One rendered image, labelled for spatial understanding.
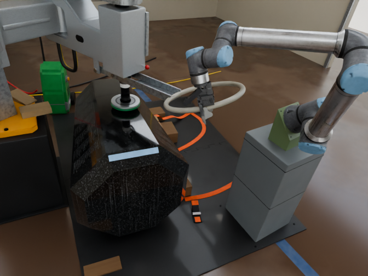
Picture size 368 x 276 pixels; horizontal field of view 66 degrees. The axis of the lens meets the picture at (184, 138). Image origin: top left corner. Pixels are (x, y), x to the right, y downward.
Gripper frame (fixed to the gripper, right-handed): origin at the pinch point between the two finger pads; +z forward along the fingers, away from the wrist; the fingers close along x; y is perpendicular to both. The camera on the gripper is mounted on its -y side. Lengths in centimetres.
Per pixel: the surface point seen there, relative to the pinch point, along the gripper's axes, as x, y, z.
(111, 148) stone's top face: 11, -62, 13
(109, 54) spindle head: 43, -57, -39
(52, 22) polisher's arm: 66, -100, -67
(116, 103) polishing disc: 54, -67, -4
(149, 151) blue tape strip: 17.0, -40.2, 21.7
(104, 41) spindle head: 44, -58, -47
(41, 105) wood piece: 45, -121, -14
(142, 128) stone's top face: 37, -48, 13
